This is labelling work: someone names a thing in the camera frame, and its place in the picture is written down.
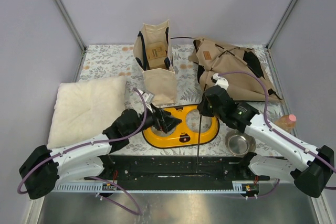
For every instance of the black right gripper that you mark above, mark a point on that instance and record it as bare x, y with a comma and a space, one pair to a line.
202, 107

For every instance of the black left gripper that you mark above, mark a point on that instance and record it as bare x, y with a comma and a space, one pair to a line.
163, 121

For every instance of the black tent pole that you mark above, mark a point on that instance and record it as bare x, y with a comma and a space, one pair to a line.
186, 37
198, 143

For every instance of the beige pet tent fabric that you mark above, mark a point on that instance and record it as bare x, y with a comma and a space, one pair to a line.
241, 67

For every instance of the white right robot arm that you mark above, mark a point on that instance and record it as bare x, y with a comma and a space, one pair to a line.
307, 166

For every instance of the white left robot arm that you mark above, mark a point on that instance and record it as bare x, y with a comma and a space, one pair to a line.
44, 169

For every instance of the stainless steel pet bowl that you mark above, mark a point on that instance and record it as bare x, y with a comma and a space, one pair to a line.
239, 144

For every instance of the yellow double bowl stand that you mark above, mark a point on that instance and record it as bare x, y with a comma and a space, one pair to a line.
186, 133

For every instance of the floral table mat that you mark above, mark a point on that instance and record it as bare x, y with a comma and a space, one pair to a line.
103, 61

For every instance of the brown cardboard box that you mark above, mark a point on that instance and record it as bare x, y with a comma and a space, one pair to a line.
156, 55

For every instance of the pink capped bottle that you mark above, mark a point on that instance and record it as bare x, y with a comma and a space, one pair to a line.
287, 122

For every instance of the cream canvas tote bag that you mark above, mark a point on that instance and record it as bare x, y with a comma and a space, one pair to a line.
161, 82

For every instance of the white fluffy cushion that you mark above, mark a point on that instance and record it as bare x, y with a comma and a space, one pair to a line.
84, 109

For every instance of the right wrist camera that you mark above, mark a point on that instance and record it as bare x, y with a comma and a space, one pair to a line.
220, 81

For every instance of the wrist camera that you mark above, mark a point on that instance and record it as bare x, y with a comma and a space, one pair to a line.
147, 96
220, 81

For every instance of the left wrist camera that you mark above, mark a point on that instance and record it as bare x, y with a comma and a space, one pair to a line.
147, 96

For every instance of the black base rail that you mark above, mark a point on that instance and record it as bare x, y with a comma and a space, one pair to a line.
119, 167

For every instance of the white slotted cable duct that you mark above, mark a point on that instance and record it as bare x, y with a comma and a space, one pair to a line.
160, 185

